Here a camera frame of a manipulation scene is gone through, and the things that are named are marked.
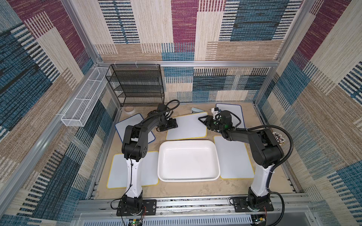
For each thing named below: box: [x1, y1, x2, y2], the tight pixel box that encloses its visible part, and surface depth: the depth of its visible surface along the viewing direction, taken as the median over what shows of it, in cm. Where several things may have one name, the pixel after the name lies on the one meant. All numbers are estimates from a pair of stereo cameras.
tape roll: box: [124, 105, 135, 113], surface depth 121 cm
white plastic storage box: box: [157, 140, 221, 183], surface depth 91 cm
